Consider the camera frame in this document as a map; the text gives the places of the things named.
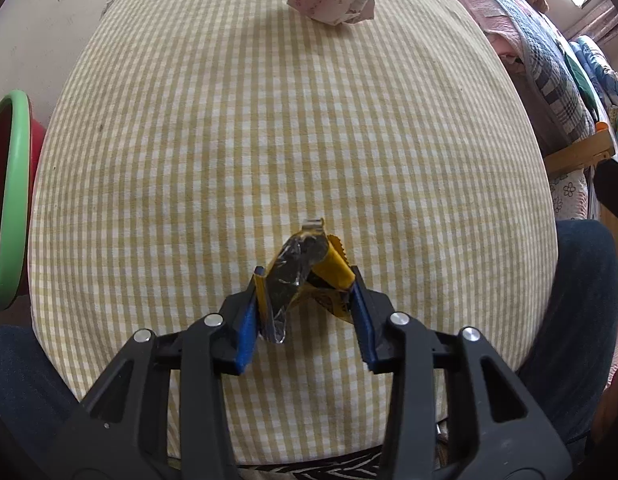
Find blue floral quilt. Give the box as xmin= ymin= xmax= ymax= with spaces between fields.
xmin=564 ymin=35 xmax=618 ymax=128

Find red bin with green rim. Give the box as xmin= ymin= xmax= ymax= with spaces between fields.
xmin=0 ymin=90 xmax=43 ymax=311

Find white floral cloth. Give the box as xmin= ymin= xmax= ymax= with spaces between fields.
xmin=546 ymin=172 xmax=590 ymax=222

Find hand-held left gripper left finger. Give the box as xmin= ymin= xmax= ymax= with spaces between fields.
xmin=59 ymin=276 xmax=263 ymax=466

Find wooden bed rail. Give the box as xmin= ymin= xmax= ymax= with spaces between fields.
xmin=541 ymin=127 xmax=618 ymax=177

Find yellow wrapper with silver lining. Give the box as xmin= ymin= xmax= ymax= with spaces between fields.
xmin=254 ymin=218 xmax=357 ymax=346

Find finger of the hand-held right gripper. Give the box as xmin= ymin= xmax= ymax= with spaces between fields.
xmin=595 ymin=159 xmax=618 ymax=234

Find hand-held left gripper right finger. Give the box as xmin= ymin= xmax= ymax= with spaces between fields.
xmin=350 ymin=266 xmax=572 ymax=480

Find person's right leg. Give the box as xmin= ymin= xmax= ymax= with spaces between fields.
xmin=518 ymin=220 xmax=618 ymax=442

